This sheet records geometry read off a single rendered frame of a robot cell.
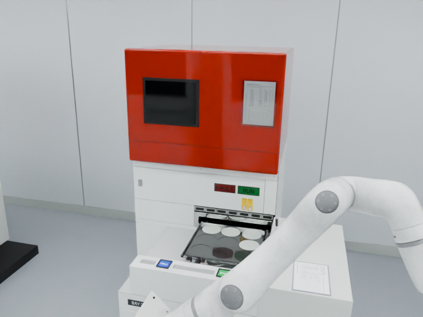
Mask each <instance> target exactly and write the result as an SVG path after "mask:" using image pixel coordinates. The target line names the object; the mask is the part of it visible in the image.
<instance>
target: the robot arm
mask: <svg viewBox="0 0 423 317"><path fill-rule="evenodd" d="M346 211H355V212H359V213H364V214H368V215H372V216H376V217H379V218H383V219H384V220H386V222H387V223H388V225H389V228H390V231H391V233H392V235H393V238H394V240H395V243H396V245H397V247H398V250H399V252H400V254H401V257H402V259H403V262H404V264H405V266H406V269H407V271H408V273H409V276H410V278H411V280H412V282H413V284H414V286H415V288H416V289H417V290H418V291H419V292H420V293H422V294H423V209H422V206H421V205H420V202H419V200H418V198H417V196H416V195H415V193H414V191H413V190H411V188H410V187H408V186H406V185H405V184H402V183H400V182H396V181H389V180H384V179H370V178H365V177H354V176H339V177H331V178H329V179H327V180H325V181H322V182H321V183H319V184H317V185H316V186H315V187H314V188H313V189H312V190H311V191H310V192H309V193H308V194H307V195H306V196H305V197H304V198H303V199H302V200H301V201H300V203H299V204H298V205H297V206H296V208H295V209H294V210H293V211H292V212H291V214H290V215H289V216H288V217H287V219H285V220H284V222H282V224H280V225H279V226H278V227H277V229H276V230H275V231H274V232H273V233H272V234H271V235H270V236H269V237H268V238H267V239H266V240H265V241H264V242H263V243H262V244H261V245H260V246H258V247H257V248H256V249H255V250H254V251H253V252H252V253H251V254H250V255H249V256H247V257H246V258H245V259H244V260H243V261H242V262H241V263H240V264H238V265H237V266H236V267H234V268H233V269H232V270H230V271H229V272H227V273H226V274H225V275H223V276H222V277H221V278H219V279H218V280H216V281H215V282H214V283H212V284H210V285H209V286H208V287H206V288H205V289H204V290H202V291H201V292H199V293H198V294H196V295H195V296H193V297H192V298H191V299H189V300H187V301H186V302H185V303H183V304H182V305H180V306H179V307H177V308H176V309H174V310H173V311H169V310H168V309H163V308H161V309H157V310H155V311H153V312H152V313H151V314H150V315H149V317H233V316H234V315H235V314H237V313H244V312H246V311H248V310H250V309H251V308H252V307H253V306H254V305H255V304H256V303H257V302H258V301H259V300H260V299H261V298H262V297H263V296H264V295H265V293H266V292H267V291H268V289H269V287H270V286H271V285H272V284H273V282H274V281H275V280H276V279H277V278H278V277H279V276H280V275H281V274H282V273H283V272H284V271H285V270H286V269H287V268H288V267H289V266H290V265H291V264H292V263H293V262H294V261H295V260H296V259H297V258H298V257H299V256H300V255H301V254H302V253H303V252H304V251H305V250H306V249H307V248H308V247H309V246H310V245H311V244H312V243H313V242H315V241H316V240H317V239H318V238H319V237H320V236H321V235H322V234H323V233H325V232H326V231H327V230H328V229H329V228H330V227H331V226H332V225H333V224H334V223H335V222H336V221H337V220H338V219H339V218H340V217H341V216H342V215H343V214H344V213H345V212H346Z"/></svg>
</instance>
